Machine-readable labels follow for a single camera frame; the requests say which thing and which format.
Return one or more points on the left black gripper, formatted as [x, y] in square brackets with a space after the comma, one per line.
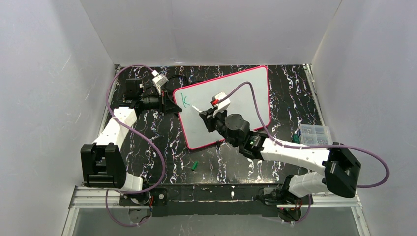
[164, 103]

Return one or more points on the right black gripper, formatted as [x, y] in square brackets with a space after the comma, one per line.
[212, 118]

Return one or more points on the white green whiteboard marker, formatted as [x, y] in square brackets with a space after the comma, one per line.
[195, 108]

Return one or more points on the pink framed whiteboard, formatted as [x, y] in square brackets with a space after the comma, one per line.
[245, 92]

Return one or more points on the green marker cap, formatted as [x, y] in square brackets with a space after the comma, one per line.
[194, 166]

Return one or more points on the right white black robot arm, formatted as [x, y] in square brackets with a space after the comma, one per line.
[334, 170]

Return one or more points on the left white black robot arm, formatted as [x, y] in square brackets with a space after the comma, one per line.
[102, 163]

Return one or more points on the black clip on whiteboard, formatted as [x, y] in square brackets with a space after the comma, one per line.
[218, 144]

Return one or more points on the clear plastic screw box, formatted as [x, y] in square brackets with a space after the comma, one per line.
[312, 135]

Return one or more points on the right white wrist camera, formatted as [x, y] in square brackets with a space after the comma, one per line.
[220, 103]

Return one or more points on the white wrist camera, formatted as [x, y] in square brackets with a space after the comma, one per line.
[159, 80]
[220, 103]

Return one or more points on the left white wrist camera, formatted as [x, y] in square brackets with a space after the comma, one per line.
[159, 80]

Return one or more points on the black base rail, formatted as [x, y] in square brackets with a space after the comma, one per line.
[213, 199]

